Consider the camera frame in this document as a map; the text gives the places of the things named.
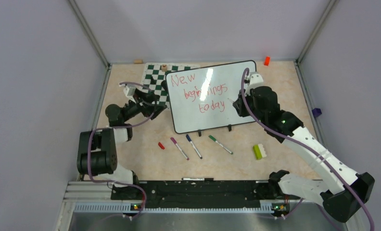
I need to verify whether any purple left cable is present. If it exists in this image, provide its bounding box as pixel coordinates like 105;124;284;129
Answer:
87;81;159;220

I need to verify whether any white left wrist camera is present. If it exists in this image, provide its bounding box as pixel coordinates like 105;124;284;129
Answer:
120;84;139;103

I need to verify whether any marker on base rail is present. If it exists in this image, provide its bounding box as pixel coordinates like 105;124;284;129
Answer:
181;178;214;181

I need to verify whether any green capped marker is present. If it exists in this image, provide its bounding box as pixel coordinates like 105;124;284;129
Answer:
208;135;233;154

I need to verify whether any green lego brick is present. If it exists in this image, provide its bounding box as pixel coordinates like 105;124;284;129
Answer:
253;144;267;160

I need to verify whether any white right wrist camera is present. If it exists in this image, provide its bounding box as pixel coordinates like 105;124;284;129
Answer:
244;72;264;97

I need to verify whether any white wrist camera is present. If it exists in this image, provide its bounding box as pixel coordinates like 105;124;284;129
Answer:
244;72;264;97
120;84;139;103

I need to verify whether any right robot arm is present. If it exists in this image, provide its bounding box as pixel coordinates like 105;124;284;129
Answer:
233;86;375;229

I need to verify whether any orange block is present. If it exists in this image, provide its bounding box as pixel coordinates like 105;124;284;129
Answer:
264;56;271;66

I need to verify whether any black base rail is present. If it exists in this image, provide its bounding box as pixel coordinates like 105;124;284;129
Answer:
111;178;298;209

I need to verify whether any red marker cap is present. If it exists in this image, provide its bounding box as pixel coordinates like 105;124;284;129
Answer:
158;142;165;150

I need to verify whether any black sparkly microphone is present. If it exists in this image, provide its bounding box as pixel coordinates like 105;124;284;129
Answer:
146;75;168;96

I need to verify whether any purple block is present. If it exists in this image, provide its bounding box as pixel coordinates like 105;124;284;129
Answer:
312;108;322;118

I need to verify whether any pink capped marker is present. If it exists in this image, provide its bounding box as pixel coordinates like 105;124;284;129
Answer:
170;137;189;160

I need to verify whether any white whiteboard black frame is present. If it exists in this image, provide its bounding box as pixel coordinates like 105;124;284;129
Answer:
166;60;256;134

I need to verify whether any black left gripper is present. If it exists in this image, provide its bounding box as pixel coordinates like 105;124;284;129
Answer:
122;88;167;122

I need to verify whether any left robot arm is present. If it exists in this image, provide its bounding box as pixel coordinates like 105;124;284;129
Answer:
76;90;166;199

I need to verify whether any wooden cork piece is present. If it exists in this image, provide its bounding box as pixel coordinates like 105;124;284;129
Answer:
133;59;143;64

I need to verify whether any green white chess mat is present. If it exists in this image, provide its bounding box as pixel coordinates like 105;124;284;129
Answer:
138;63;200;109

